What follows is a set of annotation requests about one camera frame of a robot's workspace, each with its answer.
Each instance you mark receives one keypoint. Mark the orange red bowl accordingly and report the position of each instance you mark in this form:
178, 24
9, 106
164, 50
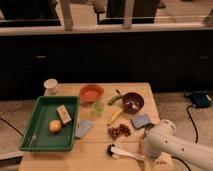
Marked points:
91, 93

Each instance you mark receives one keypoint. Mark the white paper cup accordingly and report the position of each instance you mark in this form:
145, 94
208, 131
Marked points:
51, 86

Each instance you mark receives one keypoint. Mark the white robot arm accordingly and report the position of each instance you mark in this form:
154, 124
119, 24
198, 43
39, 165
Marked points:
161, 138

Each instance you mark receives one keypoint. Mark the grey cloth pad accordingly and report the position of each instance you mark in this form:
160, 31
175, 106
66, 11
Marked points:
83, 127

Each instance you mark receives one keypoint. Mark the blue sponge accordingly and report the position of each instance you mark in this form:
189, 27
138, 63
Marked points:
140, 121

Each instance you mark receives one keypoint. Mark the black power box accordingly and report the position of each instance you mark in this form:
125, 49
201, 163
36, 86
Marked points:
200, 99

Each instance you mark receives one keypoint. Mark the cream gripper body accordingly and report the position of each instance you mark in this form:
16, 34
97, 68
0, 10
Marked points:
149, 165

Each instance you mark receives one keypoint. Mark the green cucumber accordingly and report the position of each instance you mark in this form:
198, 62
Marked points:
114, 99

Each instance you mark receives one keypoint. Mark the green plastic tray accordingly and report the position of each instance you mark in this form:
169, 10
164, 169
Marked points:
38, 137

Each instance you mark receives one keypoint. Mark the yellow apple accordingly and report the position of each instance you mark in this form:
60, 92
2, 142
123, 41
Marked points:
55, 126

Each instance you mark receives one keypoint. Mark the wooden block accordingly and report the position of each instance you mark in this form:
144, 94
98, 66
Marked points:
64, 114

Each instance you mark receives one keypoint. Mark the dark brown bowl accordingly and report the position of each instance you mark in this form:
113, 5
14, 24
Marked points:
132, 102

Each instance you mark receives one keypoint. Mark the yellow banana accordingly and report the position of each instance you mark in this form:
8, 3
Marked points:
114, 116

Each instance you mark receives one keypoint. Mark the small green cup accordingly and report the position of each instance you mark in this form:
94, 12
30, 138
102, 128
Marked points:
97, 108

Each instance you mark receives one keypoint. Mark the white dish brush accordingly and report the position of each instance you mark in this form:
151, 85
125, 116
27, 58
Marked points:
115, 152

